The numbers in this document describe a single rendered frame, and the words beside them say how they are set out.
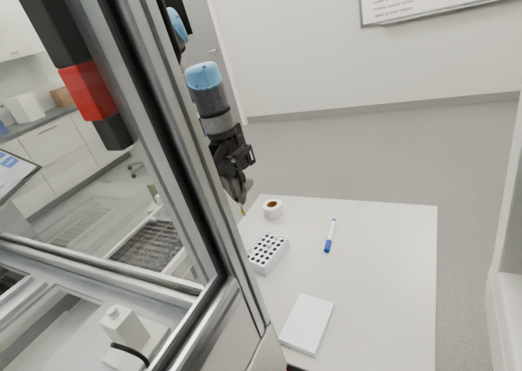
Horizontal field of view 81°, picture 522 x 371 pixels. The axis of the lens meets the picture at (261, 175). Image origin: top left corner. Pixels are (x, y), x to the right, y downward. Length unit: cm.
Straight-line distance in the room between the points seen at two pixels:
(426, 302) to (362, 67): 321
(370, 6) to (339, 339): 330
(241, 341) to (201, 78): 50
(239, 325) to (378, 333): 36
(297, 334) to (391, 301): 23
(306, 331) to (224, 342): 32
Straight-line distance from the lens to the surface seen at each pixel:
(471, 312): 179
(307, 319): 77
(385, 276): 86
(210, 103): 70
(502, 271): 64
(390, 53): 375
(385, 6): 366
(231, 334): 48
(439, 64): 379
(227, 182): 80
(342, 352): 74
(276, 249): 91
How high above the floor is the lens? 141
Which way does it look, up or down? 28 degrees down
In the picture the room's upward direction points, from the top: 16 degrees counter-clockwise
